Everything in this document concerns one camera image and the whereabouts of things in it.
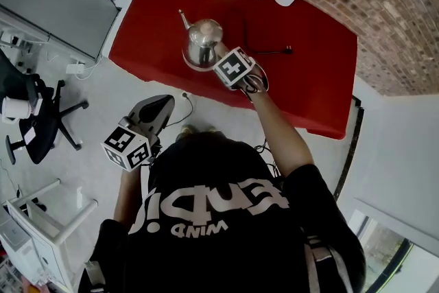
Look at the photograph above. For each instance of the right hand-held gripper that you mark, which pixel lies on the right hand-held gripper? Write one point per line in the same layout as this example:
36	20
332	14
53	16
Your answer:
233	67

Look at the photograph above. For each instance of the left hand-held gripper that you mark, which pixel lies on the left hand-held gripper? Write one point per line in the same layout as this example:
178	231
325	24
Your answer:
137	134

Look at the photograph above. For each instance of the stainless steel kettle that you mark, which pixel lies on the stainless steel kettle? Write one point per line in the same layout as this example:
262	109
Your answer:
202	36

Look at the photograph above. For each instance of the person's left forearm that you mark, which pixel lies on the person's left forearm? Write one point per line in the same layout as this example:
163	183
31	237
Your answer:
128	192

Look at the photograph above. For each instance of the person's right forearm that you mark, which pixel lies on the person's right forearm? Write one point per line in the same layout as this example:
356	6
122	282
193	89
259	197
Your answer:
279	134

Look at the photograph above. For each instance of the person's shoes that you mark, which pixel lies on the person's shoes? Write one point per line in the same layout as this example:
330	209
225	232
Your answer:
199	129

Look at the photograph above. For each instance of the red tablecloth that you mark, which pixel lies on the red tablecloth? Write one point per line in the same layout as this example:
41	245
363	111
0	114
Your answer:
302	79

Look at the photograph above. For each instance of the white power strip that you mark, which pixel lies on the white power strip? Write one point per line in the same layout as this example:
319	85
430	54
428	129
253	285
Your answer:
74	68

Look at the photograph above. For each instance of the black office chair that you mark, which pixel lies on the black office chair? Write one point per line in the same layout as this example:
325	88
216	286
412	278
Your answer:
41	116

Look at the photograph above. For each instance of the person's black printed t-shirt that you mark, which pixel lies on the person's black printed t-shirt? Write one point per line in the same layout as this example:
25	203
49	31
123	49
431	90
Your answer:
219	223

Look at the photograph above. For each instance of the window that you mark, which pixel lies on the window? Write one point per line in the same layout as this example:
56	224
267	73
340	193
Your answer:
387	250

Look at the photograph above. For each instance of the white metal frame stand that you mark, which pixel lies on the white metal frame stand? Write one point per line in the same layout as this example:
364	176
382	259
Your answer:
73	216

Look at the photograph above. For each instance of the black wall edge strip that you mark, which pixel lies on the black wall edge strip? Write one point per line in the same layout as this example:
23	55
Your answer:
351	144

